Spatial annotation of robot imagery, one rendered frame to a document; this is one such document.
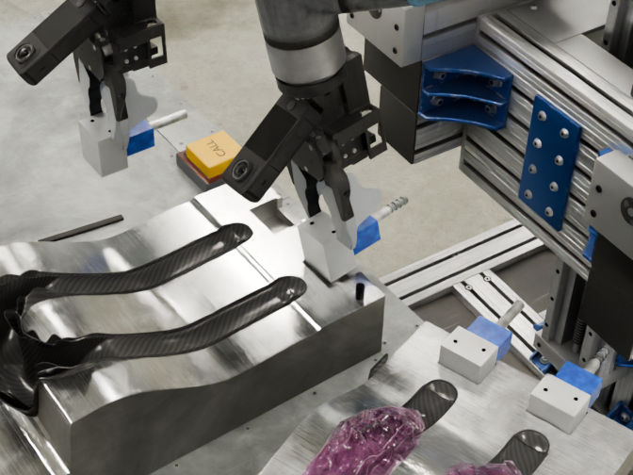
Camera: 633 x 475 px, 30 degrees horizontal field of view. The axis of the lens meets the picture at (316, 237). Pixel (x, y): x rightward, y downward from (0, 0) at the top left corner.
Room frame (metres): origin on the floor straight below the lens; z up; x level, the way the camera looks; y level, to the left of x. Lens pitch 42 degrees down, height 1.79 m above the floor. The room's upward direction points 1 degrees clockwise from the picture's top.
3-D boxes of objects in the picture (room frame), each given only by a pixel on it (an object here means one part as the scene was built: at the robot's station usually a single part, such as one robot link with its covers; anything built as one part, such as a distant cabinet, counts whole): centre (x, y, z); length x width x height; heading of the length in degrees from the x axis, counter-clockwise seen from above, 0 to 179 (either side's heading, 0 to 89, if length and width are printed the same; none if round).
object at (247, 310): (0.87, 0.18, 0.92); 0.35 x 0.16 x 0.09; 126
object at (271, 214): (1.04, 0.05, 0.87); 0.05 x 0.05 x 0.04; 36
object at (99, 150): (1.15, 0.22, 0.93); 0.13 x 0.05 x 0.05; 126
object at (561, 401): (0.82, -0.28, 0.86); 0.13 x 0.05 x 0.05; 143
